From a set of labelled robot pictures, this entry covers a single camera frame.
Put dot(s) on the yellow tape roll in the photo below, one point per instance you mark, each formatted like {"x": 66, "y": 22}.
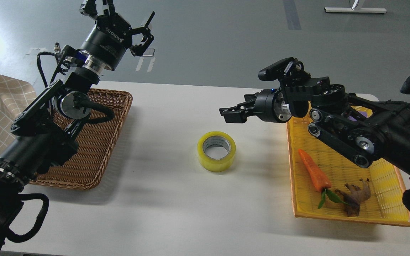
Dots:
{"x": 216, "y": 139}

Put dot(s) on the yellow plastic tray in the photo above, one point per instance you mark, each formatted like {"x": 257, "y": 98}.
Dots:
{"x": 386, "y": 184}

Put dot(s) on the orange toy carrot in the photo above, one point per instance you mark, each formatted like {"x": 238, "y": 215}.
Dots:
{"x": 320, "y": 181}

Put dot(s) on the white metal stand base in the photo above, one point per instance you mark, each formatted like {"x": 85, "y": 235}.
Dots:
{"x": 356, "y": 7}

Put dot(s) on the purple block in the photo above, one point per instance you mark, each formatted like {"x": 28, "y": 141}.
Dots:
{"x": 365, "y": 114}

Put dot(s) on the brown ginger root toy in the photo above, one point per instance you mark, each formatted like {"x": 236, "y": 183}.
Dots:
{"x": 355, "y": 196}

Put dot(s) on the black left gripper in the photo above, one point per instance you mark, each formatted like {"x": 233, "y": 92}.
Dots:
{"x": 110, "y": 37}

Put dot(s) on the brown wicker basket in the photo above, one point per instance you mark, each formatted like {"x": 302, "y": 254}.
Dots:
{"x": 86, "y": 168}

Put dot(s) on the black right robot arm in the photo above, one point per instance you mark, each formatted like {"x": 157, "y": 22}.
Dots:
{"x": 361, "y": 130}

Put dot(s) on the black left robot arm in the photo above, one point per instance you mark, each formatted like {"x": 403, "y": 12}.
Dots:
{"x": 46, "y": 131}

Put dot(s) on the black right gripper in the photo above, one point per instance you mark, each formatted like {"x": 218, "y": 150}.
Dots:
{"x": 268, "y": 105}

